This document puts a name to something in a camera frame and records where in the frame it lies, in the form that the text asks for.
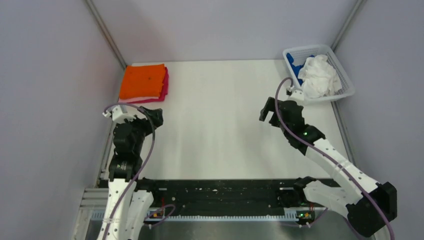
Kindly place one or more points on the corner metal post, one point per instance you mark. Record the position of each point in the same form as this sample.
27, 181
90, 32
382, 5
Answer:
346, 24
105, 32

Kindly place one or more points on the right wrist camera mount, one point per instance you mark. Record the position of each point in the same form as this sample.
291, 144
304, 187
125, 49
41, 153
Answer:
295, 94

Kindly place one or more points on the white slotted cable duct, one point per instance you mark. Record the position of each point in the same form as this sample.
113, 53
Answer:
289, 216

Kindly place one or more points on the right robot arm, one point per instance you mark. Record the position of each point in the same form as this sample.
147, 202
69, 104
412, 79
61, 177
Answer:
365, 203

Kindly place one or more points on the folded orange t-shirt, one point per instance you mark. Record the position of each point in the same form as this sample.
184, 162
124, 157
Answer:
142, 82

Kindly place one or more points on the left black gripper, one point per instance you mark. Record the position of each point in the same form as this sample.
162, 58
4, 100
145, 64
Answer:
157, 115

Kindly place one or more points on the folded pink t-shirt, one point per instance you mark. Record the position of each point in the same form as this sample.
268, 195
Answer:
162, 97

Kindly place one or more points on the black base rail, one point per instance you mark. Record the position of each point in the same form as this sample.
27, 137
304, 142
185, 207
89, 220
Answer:
238, 198

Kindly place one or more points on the blue t-shirt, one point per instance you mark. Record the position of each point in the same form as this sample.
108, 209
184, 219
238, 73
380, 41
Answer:
295, 68

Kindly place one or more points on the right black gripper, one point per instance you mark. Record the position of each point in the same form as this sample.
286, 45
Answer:
269, 106

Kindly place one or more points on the aluminium frame rail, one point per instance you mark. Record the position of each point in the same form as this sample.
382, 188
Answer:
90, 214

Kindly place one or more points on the right corner metal post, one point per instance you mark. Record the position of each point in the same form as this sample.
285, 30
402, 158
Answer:
346, 24

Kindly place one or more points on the white t-shirt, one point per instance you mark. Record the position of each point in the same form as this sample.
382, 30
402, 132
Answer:
320, 79

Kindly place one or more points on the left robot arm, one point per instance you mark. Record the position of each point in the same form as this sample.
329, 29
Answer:
125, 204

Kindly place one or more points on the left corner metal post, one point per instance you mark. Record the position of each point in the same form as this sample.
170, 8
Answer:
105, 32

